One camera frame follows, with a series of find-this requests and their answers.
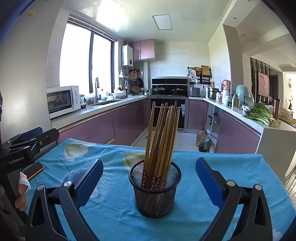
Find kitchen faucet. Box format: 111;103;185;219
95;77;100;103

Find teal kitchen appliance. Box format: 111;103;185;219
235;85;254;106

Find person's left hand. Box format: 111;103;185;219
1;172;31;214

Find smartphone with orange edge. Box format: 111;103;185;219
22;162;44;181

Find blue floral tablecloth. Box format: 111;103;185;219
30;138;295;240

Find white microwave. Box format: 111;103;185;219
47;85;81;119

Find oil bottle on floor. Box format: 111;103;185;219
196;128;209;153

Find black mesh utensil cup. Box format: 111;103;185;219
128;160;182;218

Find wooden chopstick red floral end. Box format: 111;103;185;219
159;101;177;190

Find green leafy vegetables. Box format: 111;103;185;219
244;102;277;128

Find long wooden chopstick red end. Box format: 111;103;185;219
149;106;174;190

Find dark tipped wooden chopstick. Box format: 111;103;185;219
158;106;175;190

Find dark brown chopstick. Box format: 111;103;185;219
147;102;169;189

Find wooden chopstick middle bundle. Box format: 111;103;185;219
161;108;180;189

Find steel pot on counter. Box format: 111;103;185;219
206;87;219;100

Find pink kettle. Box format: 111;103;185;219
222;80;231;93

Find white water heater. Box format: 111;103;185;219
121;45;133;67

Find black built-in oven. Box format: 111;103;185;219
151;76;189;132

